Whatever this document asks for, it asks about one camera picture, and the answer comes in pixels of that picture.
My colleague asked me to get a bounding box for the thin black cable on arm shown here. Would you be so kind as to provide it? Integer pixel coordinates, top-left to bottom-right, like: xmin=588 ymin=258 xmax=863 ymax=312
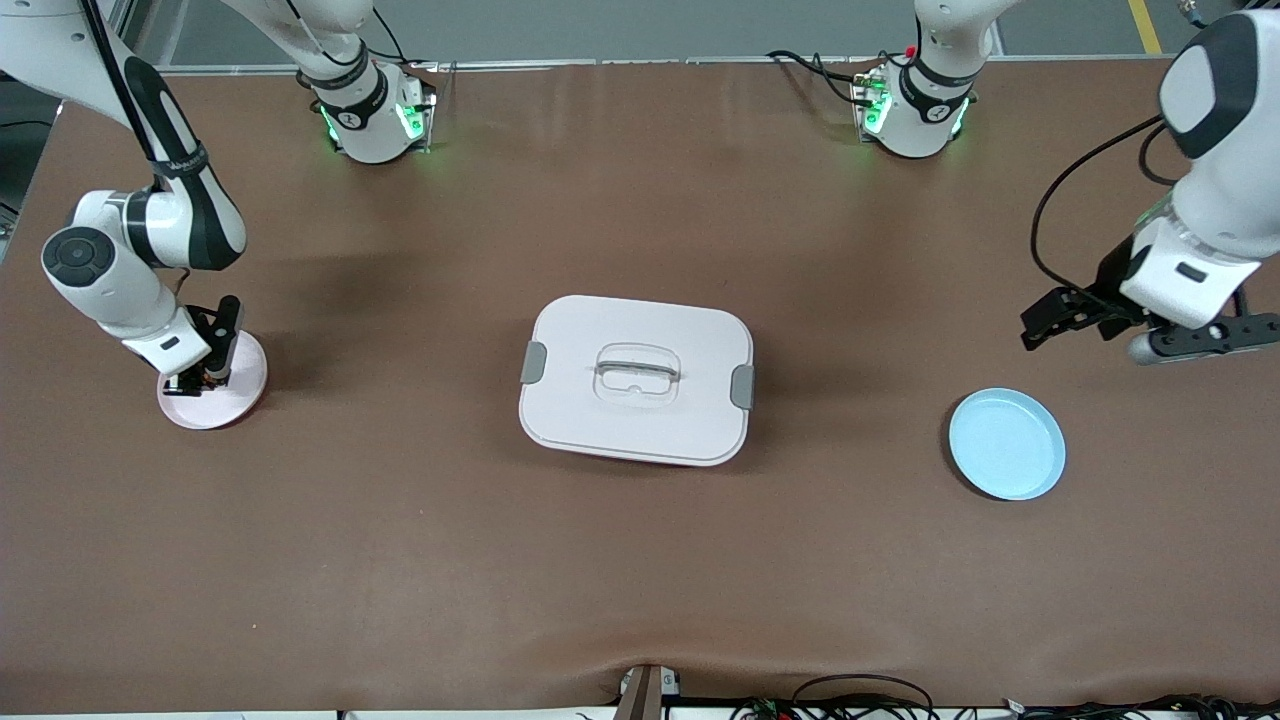
xmin=285 ymin=0 xmax=413 ymax=67

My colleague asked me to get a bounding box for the white lidded storage box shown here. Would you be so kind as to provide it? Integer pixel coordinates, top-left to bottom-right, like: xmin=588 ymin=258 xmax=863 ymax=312
xmin=518 ymin=294 xmax=756 ymax=468

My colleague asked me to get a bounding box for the black right arm wrist cable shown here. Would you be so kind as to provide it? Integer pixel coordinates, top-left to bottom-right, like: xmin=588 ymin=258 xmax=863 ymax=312
xmin=78 ymin=0 xmax=167 ymax=187

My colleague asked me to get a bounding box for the light blue round plate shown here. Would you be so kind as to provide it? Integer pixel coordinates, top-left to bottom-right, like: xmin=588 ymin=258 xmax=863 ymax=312
xmin=948 ymin=388 xmax=1067 ymax=501

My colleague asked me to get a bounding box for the black cable bundle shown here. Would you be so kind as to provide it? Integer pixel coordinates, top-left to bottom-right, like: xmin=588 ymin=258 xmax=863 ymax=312
xmin=1000 ymin=693 xmax=1280 ymax=720

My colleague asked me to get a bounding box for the pink round plate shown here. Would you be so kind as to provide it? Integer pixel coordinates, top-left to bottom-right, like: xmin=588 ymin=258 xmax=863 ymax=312
xmin=156 ymin=330 xmax=269 ymax=431

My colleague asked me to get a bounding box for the black cable at arm base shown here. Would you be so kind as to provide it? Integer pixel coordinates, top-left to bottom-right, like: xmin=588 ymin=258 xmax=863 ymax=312
xmin=767 ymin=48 xmax=881 ymax=106

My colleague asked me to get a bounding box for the black left arm wrist cable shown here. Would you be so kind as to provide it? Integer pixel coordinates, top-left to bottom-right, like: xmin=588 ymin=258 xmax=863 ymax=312
xmin=1031 ymin=113 xmax=1181 ymax=293

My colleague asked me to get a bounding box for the black arm wrist cable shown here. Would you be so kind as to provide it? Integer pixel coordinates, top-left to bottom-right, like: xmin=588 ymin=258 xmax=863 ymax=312
xmin=78 ymin=0 xmax=167 ymax=187
xmin=1031 ymin=113 xmax=1181 ymax=293

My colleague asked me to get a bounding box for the black looped cable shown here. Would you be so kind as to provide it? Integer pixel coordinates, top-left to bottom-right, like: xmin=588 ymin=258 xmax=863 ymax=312
xmin=790 ymin=674 xmax=937 ymax=720

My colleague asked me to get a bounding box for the brown camera mount bracket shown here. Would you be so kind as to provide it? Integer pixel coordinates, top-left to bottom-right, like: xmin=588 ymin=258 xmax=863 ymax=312
xmin=613 ymin=663 xmax=683 ymax=720

